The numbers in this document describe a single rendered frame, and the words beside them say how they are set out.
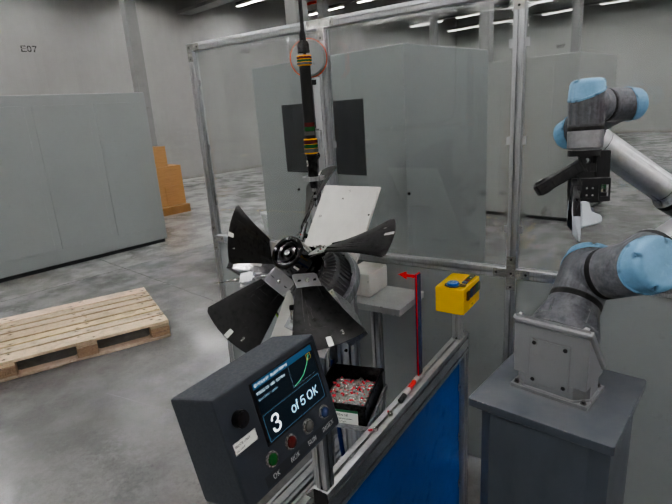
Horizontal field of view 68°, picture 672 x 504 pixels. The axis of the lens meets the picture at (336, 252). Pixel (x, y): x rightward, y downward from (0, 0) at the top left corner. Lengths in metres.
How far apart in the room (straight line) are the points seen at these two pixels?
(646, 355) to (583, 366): 0.98
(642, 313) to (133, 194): 6.31
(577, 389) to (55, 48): 13.68
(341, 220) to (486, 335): 0.82
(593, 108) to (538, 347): 0.54
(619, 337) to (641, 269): 1.02
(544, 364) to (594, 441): 0.19
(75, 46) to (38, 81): 1.26
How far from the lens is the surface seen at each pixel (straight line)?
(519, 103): 2.02
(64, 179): 6.95
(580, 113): 1.25
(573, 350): 1.20
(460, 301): 1.69
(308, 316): 1.54
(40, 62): 14.02
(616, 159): 1.46
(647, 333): 2.14
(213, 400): 0.81
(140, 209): 7.33
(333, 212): 2.00
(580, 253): 1.29
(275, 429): 0.89
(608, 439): 1.18
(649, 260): 1.17
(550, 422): 1.20
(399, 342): 2.47
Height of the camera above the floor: 1.66
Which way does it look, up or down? 16 degrees down
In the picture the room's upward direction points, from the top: 4 degrees counter-clockwise
